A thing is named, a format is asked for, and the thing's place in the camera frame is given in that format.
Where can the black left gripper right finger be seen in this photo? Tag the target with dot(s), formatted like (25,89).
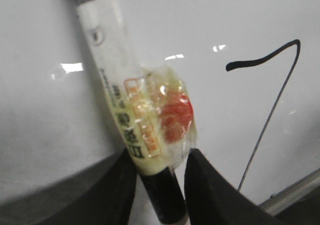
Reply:
(211,200)

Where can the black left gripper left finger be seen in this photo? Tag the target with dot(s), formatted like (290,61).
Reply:
(108,202)

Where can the white marker with taped magnet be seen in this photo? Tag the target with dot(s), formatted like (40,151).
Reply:
(150,107)

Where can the white whiteboard with aluminium frame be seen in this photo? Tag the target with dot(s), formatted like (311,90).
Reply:
(251,68)

